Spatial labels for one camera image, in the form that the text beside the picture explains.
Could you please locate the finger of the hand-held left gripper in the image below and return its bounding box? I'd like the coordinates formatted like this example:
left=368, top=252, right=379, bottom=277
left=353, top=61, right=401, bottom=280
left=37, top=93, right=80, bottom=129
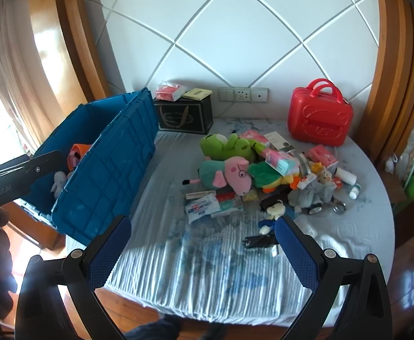
left=0, top=156, right=30, bottom=180
left=22, top=150, right=63, bottom=185

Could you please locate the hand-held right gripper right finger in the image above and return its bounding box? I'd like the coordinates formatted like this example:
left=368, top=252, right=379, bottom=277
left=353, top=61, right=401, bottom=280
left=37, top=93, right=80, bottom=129
left=275, top=215, right=393, bottom=340

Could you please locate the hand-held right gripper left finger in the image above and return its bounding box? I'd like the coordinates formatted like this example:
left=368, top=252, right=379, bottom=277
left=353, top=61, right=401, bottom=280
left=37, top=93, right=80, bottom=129
left=15, top=215, right=132, bottom=340

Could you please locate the black pouch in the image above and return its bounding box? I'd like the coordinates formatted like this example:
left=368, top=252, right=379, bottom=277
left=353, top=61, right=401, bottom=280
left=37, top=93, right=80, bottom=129
left=242, top=235, right=280, bottom=250

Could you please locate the small white bear plush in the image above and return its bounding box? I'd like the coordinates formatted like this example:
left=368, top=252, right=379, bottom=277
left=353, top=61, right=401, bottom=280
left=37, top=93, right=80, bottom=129
left=266, top=201, right=286, bottom=220

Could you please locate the blue plastic storage container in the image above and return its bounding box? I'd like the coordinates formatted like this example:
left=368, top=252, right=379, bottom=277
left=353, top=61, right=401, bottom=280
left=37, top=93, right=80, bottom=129
left=17, top=88, right=160, bottom=247

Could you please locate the white plastic bottle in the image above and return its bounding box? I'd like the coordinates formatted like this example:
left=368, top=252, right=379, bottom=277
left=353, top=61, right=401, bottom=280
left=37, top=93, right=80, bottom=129
left=335, top=167, right=357, bottom=185

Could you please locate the pink teal tissue pack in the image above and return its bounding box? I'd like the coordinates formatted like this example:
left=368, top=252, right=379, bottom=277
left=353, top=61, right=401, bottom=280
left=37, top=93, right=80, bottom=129
left=265, top=150, right=298, bottom=176

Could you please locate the blue white wipes pack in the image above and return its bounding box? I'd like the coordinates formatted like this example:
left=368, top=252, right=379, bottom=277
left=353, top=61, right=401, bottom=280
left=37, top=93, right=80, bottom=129
left=185, top=198, right=222, bottom=224

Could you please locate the pink pig plush teal dress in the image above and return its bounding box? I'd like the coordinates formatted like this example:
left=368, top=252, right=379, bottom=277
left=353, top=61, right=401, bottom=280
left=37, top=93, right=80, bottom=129
left=183, top=156, right=253, bottom=196

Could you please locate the long white medicine box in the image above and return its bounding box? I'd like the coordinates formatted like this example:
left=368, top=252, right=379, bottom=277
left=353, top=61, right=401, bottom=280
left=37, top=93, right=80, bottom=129
left=186, top=190, right=216, bottom=201

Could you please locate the small white plush toy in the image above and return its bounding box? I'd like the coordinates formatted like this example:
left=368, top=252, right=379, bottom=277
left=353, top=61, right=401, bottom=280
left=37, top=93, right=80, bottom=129
left=53, top=171, right=68, bottom=199

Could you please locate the pink pig plush orange dress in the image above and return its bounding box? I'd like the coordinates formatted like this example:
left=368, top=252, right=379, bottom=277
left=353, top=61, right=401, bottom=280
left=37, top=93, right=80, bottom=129
left=67, top=144, right=93, bottom=171

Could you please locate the grey plush toy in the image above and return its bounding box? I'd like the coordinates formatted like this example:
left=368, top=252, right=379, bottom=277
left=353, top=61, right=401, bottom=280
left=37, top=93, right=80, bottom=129
left=288, top=180, right=335, bottom=213

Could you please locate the black case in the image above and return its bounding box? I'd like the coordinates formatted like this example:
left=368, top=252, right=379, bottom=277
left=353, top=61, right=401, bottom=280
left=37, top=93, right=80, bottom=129
left=259, top=189, right=292, bottom=211

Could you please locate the white teal box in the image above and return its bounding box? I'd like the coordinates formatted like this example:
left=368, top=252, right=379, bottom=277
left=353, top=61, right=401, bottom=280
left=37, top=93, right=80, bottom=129
left=210, top=198, right=243, bottom=218

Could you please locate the small beige bear plush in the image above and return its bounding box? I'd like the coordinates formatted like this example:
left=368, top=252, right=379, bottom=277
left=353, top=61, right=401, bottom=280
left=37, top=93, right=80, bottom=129
left=311, top=163, right=337, bottom=185

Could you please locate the green orange plush toy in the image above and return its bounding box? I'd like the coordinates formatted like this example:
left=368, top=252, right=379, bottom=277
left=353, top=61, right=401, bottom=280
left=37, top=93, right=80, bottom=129
left=249, top=161, right=300, bottom=194

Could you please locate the beige curtain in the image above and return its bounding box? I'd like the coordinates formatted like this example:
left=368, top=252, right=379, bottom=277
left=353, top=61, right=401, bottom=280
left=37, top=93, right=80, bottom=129
left=0, top=5, right=53, bottom=156

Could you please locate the grey silver strip pack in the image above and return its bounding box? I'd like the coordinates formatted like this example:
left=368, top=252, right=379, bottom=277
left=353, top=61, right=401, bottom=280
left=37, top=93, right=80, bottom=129
left=295, top=152, right=315, bottom=178

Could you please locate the white card box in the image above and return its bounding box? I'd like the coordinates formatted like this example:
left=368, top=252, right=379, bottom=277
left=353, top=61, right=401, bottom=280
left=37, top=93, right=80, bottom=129
left=264, top=132, right=294, bottom=151

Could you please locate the green frog plush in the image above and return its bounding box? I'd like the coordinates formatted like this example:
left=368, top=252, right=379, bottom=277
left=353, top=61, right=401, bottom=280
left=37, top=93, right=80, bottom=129
left=200, top=132, right=264, bottom=162

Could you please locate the red plastic carry case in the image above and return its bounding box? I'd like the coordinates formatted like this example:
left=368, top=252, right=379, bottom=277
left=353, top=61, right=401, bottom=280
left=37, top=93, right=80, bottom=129
left=288, top=78, right=353, bottom=146

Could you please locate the red white tissue pack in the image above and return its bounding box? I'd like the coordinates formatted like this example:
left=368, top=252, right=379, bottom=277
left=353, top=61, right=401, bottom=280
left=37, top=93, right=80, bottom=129
left=155, top=81, right=186, bottom=101

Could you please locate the black gift box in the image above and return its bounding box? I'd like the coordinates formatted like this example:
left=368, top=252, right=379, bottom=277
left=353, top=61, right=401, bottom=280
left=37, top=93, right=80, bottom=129
left=154, top=95, right=214, bottom=134

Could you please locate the flat yellow box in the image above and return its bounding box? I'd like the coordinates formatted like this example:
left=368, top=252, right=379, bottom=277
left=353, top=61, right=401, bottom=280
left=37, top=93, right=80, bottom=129
left=182, top=88, right=213, bottom=100

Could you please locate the white padded headboard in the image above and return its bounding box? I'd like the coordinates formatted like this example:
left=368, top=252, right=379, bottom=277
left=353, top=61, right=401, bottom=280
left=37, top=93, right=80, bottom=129
left=83, top=0, right=386, bottom=121

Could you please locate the wooden headboard frame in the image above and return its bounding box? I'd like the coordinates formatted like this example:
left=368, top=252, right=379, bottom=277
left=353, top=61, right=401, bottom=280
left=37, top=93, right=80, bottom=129
left=28, top=0, right=414, bottom=171

